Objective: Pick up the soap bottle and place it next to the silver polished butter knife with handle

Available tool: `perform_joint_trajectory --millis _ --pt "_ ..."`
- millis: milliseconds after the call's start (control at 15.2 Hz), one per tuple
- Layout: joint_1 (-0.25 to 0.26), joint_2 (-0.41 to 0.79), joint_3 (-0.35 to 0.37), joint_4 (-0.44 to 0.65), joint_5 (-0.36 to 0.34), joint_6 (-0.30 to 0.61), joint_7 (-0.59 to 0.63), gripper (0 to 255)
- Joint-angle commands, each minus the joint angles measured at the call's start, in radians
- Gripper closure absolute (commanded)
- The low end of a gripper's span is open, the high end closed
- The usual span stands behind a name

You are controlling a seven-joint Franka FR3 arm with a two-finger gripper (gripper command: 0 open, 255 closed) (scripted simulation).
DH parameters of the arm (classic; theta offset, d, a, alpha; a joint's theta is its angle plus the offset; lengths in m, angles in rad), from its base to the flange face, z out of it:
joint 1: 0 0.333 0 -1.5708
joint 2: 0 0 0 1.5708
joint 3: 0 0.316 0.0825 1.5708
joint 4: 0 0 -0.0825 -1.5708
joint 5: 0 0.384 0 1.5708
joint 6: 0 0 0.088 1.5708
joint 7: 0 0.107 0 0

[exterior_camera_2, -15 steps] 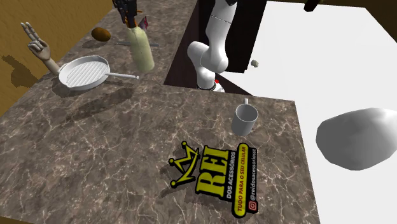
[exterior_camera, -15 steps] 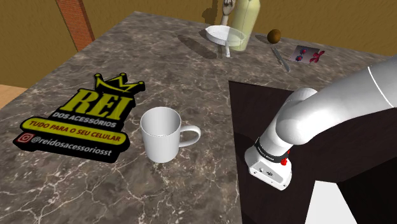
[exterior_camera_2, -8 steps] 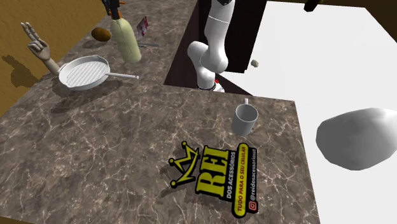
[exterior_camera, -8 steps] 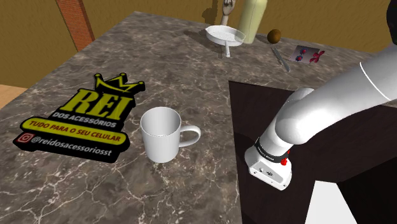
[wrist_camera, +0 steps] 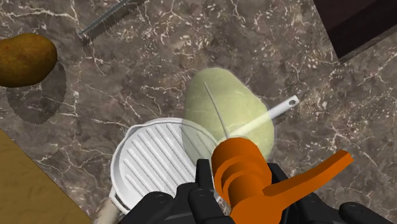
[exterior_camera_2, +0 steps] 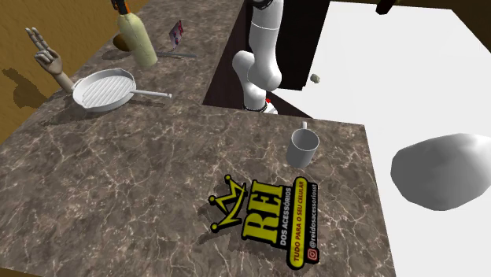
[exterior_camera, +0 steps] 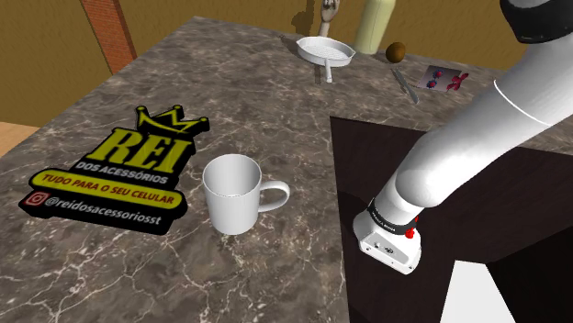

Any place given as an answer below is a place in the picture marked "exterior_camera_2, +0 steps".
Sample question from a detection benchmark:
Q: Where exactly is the white grill pan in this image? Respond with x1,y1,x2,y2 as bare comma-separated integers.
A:
72,68,173,113

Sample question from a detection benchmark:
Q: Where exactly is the grey mug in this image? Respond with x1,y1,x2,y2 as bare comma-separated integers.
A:
285,121,320,169

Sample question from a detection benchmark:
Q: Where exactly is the yellow and black crown sign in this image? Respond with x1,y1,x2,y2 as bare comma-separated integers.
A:
208,174,320,271

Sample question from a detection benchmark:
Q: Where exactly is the brown round object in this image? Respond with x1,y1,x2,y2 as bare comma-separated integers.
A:
113,33,133,53

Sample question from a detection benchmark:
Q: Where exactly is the large white rounded lump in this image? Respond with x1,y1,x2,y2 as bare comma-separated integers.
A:
390,132,491,212

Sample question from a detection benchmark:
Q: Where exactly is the dark robot stand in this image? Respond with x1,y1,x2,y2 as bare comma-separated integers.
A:
201,0,330,119

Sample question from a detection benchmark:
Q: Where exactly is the wooden hand figure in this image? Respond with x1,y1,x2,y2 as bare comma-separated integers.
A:
24,26,76,94

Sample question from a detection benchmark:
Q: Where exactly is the red white blue packet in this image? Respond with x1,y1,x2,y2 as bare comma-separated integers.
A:
168,20,185,50

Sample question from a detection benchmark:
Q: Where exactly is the cream bottle with black top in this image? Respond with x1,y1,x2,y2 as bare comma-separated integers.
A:
110,0,159,70

